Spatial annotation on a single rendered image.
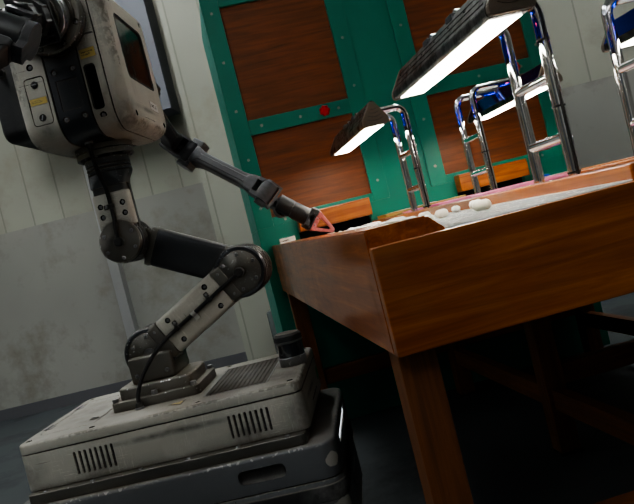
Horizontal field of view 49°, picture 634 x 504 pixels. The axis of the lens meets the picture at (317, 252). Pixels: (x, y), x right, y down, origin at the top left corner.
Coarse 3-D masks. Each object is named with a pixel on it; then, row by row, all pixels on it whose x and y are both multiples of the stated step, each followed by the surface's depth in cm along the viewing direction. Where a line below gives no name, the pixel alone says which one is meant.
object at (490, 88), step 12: (480, 84) 233; (492, 84) 232; (504, 84) 234; (468, 96) 247; (480, 96) 248; (456, 108) 247; (480, 120) 232; (480, 132) 232; (468, 144) 247; (480, 144) 233; (468, 156) 247; (468, 168) 249; (492, 168) 233; (492, 180) 233; (480, 192) 248
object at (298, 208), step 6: (294, 204) 224; (300, 204) 225; (294, 210) 224; (300, 210) 224; (306, 210) 224; (312, 210) 222; (288, 216) 227; (294, 216) 224; (300, 216) 224; (306, 216) 224; (300, 222) 226; (306, 222) 222
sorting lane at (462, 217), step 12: (624, 180) 107; (564, 192) 124; (576, 192) 111; (504, 204) 142; (516, 204) 125; (528, 204) 111; (456, 216) 142; (468, 216) 125; (480, 216) 111; (492, 216) 102
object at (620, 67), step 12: (612, 0) 151; (624, 0) 151; (612, 12) 151; (612, 24) 151; (612, 36) 151; (612, 48) 151; (612, 60) 152; (624, 72) 151; (624, 84) 151; (624, 96) 152; (624, 108) 152
